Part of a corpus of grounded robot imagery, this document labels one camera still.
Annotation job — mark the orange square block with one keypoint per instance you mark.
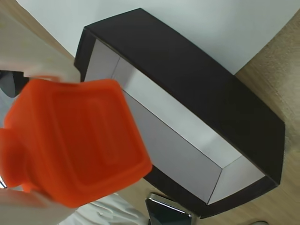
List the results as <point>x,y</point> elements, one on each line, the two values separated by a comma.
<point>77,140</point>

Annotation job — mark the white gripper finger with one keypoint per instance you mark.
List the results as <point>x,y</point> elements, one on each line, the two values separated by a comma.
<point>23,211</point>
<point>28,58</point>

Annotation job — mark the black chrome-edged device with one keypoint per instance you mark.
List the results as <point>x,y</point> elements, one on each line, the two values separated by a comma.
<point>168,211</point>

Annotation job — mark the white paper sheet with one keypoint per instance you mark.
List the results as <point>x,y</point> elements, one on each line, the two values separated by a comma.
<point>211,23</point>

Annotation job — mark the clear crumpled plastic film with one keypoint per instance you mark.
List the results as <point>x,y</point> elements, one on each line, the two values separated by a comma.
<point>112,211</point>

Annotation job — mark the dark brown cardboard box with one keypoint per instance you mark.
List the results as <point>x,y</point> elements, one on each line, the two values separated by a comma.
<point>199,82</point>

